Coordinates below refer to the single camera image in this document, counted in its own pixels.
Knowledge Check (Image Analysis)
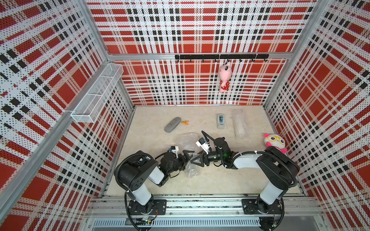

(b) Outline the hanging pink plush toy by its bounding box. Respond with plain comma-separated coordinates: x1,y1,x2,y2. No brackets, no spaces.
218,62,232,93

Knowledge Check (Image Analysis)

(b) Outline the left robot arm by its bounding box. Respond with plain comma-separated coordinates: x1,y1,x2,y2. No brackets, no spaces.
114,150,194,213

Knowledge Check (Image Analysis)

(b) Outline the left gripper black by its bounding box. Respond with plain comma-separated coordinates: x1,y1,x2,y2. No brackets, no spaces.
167,150,195,175

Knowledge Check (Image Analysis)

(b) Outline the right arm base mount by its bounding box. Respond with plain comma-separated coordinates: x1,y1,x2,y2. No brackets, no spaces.
241,198,283,215

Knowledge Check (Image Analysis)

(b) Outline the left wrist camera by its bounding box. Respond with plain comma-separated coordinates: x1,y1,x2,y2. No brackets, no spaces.
168,146,179,155

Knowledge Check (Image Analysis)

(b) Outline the grey oval case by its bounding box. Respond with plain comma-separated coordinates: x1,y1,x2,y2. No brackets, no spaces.
164,117,182,133

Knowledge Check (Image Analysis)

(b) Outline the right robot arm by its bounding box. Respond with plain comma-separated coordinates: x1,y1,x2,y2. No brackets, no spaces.
190,132,300,214

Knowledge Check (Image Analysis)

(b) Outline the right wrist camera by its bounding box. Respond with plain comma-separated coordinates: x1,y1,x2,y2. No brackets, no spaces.
196,138,210,153

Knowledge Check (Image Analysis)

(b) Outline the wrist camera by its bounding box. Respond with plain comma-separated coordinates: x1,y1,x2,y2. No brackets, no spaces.
196,138,210,153
168,146,179,155

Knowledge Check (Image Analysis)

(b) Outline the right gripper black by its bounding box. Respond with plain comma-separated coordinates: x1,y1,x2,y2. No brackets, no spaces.
190,150,223,167

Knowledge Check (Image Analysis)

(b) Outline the bubble wrap sheet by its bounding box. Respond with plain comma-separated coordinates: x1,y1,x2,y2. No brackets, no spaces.
231,108,249,141
176,133,200,179

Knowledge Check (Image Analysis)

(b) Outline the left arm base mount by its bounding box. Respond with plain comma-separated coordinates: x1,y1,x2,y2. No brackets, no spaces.
128,199,167,216

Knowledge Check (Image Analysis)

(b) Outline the pink white owl plush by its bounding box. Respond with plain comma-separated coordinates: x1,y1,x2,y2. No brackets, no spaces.
264,133,287,154

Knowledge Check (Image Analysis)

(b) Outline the black hook rail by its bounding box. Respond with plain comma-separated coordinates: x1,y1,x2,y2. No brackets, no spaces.
174,54,269,61

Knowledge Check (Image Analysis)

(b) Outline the white wire mesh basket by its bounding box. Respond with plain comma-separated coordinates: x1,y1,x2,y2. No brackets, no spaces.
71,63,123,123

